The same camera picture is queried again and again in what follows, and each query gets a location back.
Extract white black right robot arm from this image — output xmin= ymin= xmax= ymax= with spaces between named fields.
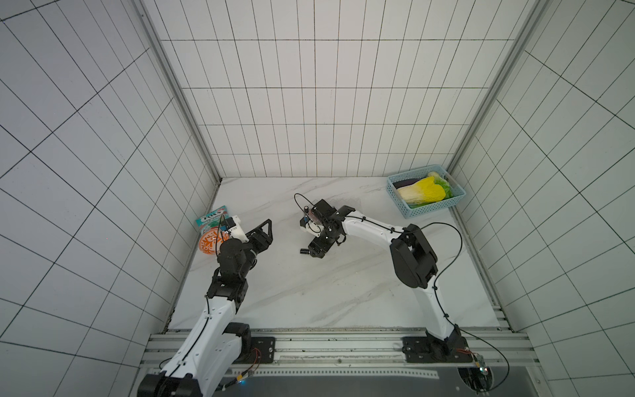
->
xmin=300 ymin=200 xmax=463 ymax=357

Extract left black cable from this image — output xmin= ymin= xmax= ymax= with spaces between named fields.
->
xmin=217 ymin=346 xmax=261 ymax=393

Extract dark purple toy eggplant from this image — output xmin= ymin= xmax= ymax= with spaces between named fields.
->
xmin=393 ymin=178 xmax=419 ymax=190

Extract orange patterned round lid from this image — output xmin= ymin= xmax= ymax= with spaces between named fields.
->
xmin=198 ymin=228 xmax=229 ymax=255

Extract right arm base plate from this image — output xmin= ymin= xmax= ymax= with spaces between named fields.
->
xmin=402 ymin=337 xmax=473 ymax=364

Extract yellow toy cabbage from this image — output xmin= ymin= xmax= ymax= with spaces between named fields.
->
xmin=396 ymin=171 xmax=454 ymax=208

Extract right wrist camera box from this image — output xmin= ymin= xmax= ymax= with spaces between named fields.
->
xmin=299 ymin=199 xmax=337 ymax=232

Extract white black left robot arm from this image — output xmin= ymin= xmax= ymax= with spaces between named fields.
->
xmin=137 ymin=216 xmax=274 ymax=396

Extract clear acrylic lipstick organizer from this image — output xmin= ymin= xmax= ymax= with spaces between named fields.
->
xmin=331 ymin=205 xmax=356 ymax=225

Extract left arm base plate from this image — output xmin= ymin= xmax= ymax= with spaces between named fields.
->
xmin=233 ymin=337 xmax=276 ymax=365

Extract teal snack packet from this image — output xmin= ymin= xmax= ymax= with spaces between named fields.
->
xmin=195 ymin=205 xmax=228 ymax=230

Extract light blue perforated basket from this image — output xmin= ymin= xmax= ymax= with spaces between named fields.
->
xmin=387 ymin=165 xmax=466 ymax=218

